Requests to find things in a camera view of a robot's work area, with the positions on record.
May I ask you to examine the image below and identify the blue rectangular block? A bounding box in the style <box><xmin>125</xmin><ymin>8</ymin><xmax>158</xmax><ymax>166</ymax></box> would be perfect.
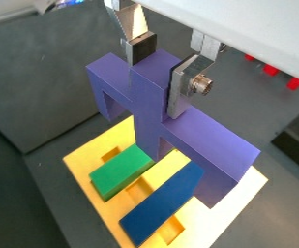
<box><xmin>119</xmin><ymin>162</ymin><xmax>205</xmax><ymax>247</ymax></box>

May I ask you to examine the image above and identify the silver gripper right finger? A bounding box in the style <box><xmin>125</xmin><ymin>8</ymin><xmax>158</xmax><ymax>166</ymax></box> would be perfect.
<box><xmin>167</xmin><ymin>30</ymin><xmax>226</xmax><ymax>119</ymax></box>

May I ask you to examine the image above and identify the red three-legged block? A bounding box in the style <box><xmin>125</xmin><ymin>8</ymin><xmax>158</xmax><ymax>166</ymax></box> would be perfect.
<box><xmin>245</xmin><ymin>54</ymin><xmax>299</xmax><ymax>91</ymax></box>

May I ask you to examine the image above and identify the green rectangular block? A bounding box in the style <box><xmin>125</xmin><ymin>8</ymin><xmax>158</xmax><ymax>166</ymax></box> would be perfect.
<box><xmin>90</xmin><ymin>144</ymin><xmax>154</xmax><ymax>202</ymax></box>

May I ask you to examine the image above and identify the yellow slotted board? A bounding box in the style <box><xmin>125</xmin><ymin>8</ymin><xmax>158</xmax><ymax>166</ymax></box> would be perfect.
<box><xmin>65</xmin><ymin>117</ymin><xmax>267</xmax><ymax>248</ymax></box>

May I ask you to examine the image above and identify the purple three-legged block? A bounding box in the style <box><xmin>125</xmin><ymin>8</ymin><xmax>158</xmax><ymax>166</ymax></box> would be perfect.
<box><xmin>87</xmin><ymin>50</ymin><xmax>261</xmax><ymax>207</ymax></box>

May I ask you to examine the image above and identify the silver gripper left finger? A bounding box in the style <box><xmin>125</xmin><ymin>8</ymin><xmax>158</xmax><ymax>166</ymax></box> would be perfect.
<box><xmin>105</xmin><ymin>0</ymin><xmax>157</xmax><ymax>66</ymax></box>

